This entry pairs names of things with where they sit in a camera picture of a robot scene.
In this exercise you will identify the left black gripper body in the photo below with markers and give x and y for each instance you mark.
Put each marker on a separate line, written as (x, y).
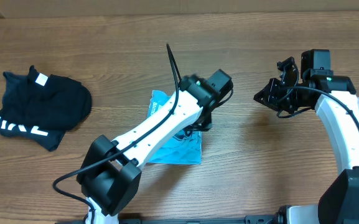
(203, 126)

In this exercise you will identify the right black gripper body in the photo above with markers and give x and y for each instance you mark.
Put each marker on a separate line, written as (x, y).
(279, 94)

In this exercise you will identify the light blue printed t-shirt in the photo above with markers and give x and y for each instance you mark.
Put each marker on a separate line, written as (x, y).
(184, 148)

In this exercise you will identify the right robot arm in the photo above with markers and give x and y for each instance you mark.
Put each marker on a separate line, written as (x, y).
(338, 109)

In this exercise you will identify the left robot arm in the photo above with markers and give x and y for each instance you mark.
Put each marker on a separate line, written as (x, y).
(111, 185)

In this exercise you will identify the black folded t-shirt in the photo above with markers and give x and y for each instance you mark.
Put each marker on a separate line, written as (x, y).
(42, 108)

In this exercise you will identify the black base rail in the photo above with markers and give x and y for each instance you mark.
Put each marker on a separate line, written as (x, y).
(249, 219)

